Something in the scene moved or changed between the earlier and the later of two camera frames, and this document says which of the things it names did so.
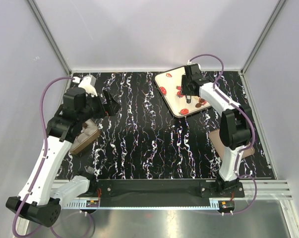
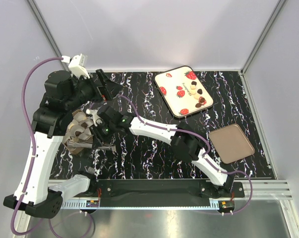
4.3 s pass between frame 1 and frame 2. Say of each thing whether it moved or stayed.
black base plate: stayed
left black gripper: moved
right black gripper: moved
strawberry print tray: stayed
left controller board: stayed
